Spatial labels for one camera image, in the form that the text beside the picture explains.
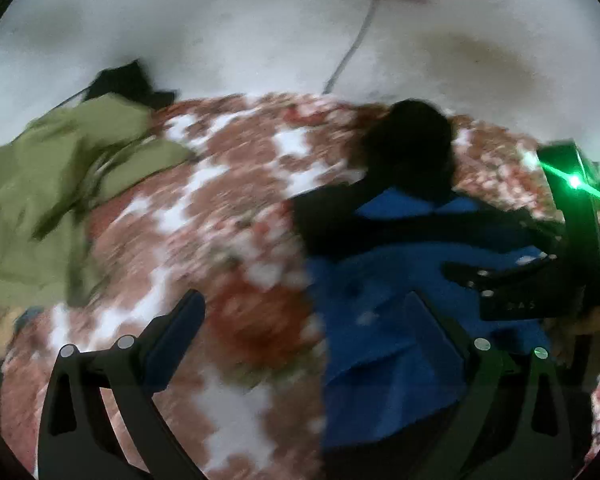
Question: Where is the black garment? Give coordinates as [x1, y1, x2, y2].
[86, 59, 177, 109]

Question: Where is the multicoloured cloth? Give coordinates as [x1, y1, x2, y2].
[0, 305, 33, 378]

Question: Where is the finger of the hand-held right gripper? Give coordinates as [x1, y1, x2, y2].
[442, 254, 582, 322]

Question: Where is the grey power cable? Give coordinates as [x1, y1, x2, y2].
[321, 0, 382, 95]

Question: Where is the floral fleece blanket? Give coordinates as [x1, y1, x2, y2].
[0, 91, 600, 480]

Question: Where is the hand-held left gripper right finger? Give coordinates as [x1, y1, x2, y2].
[404, 290, 576, 480]

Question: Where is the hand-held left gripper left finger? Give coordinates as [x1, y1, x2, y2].
[37, 289, 207, 480]

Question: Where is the blue and black jacket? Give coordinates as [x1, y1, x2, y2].
[287, 99, 568, 480]

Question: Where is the olive green jacket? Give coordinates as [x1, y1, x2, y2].
[0, 92, 196, 306]

